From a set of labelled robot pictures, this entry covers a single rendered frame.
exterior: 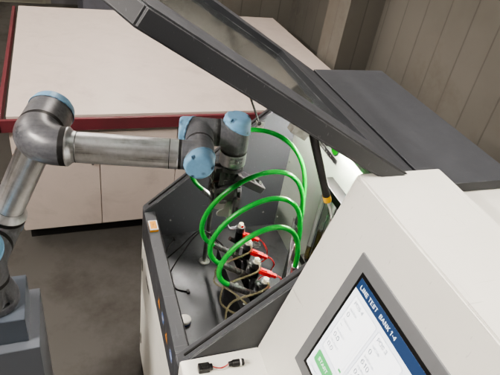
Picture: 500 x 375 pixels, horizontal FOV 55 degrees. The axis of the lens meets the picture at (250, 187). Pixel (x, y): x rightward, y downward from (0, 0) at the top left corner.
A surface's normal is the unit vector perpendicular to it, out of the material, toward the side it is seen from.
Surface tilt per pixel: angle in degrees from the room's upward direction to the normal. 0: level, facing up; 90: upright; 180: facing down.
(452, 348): 76
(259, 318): 90
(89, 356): 0
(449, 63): 90
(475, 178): 0
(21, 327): 90
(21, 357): 90
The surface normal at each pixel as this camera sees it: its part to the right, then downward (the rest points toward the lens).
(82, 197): 0.32, 0.58
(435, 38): -0.93, 0.08
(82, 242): 0.14, -0.81
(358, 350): -0.88, -0.13
